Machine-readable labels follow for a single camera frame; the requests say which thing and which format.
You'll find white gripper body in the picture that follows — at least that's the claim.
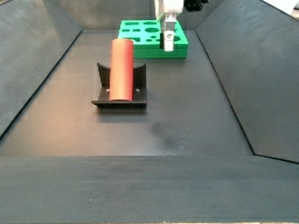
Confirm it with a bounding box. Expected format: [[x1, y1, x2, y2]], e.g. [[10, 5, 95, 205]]
[[154, 0, 185, 20]]

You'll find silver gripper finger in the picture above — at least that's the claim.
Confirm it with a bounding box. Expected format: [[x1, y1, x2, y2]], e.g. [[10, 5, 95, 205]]
[[162, 14, 177, 52]]

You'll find red oval cylinder peg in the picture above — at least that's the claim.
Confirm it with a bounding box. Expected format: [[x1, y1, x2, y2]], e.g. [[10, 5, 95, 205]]
[[110, 38, 134, 101]]

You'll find black curved fixture stand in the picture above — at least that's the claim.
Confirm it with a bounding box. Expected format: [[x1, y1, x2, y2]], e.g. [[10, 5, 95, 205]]
[[92, 64, 147, 108]]

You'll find green shape sorter block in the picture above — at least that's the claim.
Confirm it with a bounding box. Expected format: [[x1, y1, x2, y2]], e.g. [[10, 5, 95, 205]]
[[118, 20, 189, 59]]

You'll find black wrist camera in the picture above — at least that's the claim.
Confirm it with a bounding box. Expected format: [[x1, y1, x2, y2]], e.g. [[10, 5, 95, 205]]
[[183, 0, 210, 12]]

